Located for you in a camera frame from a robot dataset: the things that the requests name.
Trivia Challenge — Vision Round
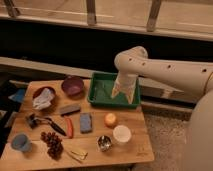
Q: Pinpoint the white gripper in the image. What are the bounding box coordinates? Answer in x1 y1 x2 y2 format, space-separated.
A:
111 72 138 103

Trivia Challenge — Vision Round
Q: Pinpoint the blue sponge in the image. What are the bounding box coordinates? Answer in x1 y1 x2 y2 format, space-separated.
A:
80 113 92 133

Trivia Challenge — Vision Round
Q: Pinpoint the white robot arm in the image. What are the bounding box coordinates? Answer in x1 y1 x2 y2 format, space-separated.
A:
111 46 213 171

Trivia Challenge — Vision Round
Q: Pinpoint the white cup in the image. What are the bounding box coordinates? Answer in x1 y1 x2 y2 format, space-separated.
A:
113 125 132 144

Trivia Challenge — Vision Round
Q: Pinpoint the metal cup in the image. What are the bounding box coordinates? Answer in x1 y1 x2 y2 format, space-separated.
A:
98 135 112 152

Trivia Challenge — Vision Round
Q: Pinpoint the blue plastic cup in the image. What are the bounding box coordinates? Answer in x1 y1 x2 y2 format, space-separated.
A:
11 133 32 152

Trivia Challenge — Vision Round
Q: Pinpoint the green plastic tray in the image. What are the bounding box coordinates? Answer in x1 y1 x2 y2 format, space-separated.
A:
87 72 141 109

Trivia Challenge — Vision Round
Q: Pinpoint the orange fruit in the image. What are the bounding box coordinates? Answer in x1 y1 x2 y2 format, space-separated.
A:
104 113 117 127

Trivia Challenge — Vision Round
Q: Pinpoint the purple bowl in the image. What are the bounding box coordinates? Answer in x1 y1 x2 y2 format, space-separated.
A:
61 76 84 96

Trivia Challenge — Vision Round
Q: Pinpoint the grey eraser block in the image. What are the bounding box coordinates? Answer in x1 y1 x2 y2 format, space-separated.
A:
59 104 81 116

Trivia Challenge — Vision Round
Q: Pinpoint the yellow banana peel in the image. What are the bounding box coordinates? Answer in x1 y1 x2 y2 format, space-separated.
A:
66 148 88 162

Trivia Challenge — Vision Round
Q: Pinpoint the white crumpled cloth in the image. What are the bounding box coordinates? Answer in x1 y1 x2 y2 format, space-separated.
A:
33 88 55 110

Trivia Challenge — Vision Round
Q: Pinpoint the bunch of red grapes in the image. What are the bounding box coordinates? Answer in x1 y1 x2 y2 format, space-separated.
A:
40 132 63 160

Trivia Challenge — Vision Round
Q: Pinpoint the blue cloth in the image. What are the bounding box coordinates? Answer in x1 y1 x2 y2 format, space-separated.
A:
9 88 26 103

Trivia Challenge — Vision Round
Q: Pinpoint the black handled brush tool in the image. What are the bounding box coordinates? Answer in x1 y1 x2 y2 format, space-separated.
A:
25 114 66 136

